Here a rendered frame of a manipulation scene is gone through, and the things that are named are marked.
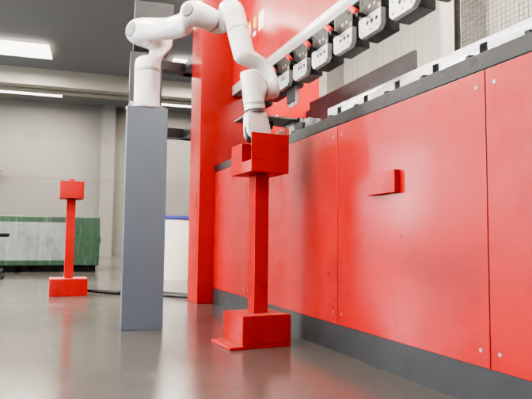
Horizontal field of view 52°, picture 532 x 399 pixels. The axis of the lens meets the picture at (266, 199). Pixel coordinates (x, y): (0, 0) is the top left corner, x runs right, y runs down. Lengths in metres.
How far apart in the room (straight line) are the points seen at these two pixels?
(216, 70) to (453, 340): 2.56
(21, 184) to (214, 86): 9.89
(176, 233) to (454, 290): 4.13
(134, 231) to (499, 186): 1.61
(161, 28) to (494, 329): 1.87
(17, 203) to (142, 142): 10.70
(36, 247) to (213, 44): 3.93
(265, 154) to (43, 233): 5.01
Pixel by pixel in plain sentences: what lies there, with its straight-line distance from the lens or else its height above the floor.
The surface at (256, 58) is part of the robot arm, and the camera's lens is 2.21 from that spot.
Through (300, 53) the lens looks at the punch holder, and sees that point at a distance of 2.69.
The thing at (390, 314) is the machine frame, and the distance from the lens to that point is 1.74.
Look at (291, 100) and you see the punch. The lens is 2.79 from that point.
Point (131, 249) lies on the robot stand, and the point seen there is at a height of 0.35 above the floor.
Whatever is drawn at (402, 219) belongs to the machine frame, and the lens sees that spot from 1.68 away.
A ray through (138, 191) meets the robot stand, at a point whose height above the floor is 0.61.
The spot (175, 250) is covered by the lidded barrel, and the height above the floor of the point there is 0.29.
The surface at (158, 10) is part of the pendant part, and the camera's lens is 3.83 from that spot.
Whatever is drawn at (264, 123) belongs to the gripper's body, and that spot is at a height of 0.85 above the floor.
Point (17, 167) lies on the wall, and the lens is 13.21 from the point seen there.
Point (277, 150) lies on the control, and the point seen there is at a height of 0.75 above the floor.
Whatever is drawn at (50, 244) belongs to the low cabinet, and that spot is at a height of 0.33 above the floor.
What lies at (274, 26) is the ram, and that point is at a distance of 3.07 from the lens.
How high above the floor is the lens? 0.40
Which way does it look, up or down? 4 degrees up
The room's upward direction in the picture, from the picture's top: 1 degrees clockwise
